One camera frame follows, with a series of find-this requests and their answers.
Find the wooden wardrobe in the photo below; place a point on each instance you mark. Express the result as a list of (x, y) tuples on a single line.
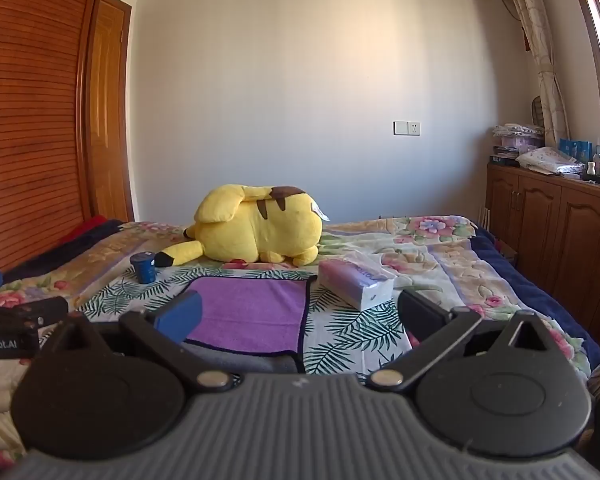
[(30, 110)]

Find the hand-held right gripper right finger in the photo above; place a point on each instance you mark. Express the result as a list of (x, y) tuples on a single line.
[(420, 310)]

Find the tissue pack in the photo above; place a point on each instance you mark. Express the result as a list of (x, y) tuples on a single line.
[(355, 282)]

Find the white wall socket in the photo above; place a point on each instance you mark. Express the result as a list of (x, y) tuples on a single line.
[(407, 128)]

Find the blue boxes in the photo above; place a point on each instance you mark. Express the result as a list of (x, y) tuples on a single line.
[(576, 149)]

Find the wooden cabinet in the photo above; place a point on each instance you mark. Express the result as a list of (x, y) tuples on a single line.
[(555, 230)]

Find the dark blue blanket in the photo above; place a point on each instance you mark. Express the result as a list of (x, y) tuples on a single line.
[(540, 305)]

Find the wooden door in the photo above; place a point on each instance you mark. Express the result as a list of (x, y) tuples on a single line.
[(111, 110)]

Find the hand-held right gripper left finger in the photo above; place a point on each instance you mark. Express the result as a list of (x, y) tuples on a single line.
[(181, 316)]

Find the red cloth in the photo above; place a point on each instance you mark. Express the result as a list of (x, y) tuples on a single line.
[(82, 230)]

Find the stack of storage boxes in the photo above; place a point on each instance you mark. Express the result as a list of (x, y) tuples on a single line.
[(515, 142)]

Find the blue can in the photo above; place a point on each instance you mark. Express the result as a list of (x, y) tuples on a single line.
[(142, 267)]

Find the patterned curtain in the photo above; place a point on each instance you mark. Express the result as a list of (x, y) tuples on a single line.
[(540, 60)]

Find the leaf print cloth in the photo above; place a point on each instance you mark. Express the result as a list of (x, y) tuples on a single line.
[(350, 330)]

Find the grey towel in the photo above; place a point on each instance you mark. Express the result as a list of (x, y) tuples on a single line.
[(260, 363)]

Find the floral fabric bag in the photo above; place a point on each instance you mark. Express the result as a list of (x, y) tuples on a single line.
[(550, 160)]

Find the small fan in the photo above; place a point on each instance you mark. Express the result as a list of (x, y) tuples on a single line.
[(538, 112)]

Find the floral blanket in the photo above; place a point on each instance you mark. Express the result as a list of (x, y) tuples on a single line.
[(430, 250)]

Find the purple towel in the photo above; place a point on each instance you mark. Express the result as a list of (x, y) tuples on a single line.
[(250, 310)]

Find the yellow plush toy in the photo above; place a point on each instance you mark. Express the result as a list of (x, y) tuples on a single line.
[(260, 225)]

